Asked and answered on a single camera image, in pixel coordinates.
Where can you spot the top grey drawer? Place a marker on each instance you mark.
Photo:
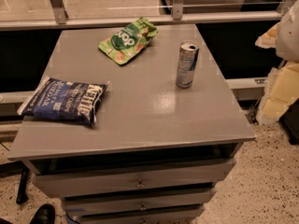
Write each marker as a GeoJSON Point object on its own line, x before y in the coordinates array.
{"type": "Point", "coordinates": [127, 179]}

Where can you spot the metal glass railing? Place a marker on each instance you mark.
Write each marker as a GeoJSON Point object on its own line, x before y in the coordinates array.
{"type": "Point", "coordinates": [79, 14]}

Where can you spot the bottom grey drawer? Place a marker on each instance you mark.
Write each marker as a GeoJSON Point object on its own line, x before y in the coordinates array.
{"type": "Point", "coordinates": [145, 217]}

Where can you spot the green snack bag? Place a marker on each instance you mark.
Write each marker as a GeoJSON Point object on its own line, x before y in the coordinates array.
{"type": "Point", "coordinates": [129, 41]}

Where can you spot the black stand leg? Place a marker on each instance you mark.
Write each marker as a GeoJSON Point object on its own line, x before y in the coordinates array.
{"type": "Point", "coordinates": [21, 194]}

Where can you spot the grey drawer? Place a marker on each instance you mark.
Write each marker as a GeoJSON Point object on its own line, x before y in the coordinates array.
{"type": "Point", "coordinates": [127, 179]}
{"type": "Point", "coordinates": [145, 217]}
{"type": "Point", "coordinates": [139, 202]}

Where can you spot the grey drawer cabinet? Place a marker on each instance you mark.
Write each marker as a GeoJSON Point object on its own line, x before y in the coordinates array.
{"type": "Point", "coordinates": [144, 119]}

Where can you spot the blue Kettle chips bag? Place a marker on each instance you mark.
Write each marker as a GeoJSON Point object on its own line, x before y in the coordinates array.
{"type": "Point", "coordinates": [56, 99]}

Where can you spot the middle grey drawer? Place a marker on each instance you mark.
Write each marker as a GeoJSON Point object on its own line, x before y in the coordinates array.
{"type": "Point", "coordinates": [139, 202]}

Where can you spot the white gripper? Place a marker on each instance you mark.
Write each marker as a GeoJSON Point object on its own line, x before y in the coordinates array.
{"type": "Point", "coordinates": [289, 36]}

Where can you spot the silver blue redbull can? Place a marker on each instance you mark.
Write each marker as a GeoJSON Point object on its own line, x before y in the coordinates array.
{"type": "Point", "coordinates": [188, 54]}

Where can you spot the black shoe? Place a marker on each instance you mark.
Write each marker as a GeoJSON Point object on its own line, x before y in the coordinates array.
{"type": "Point", "coordinates": [44, 215]}

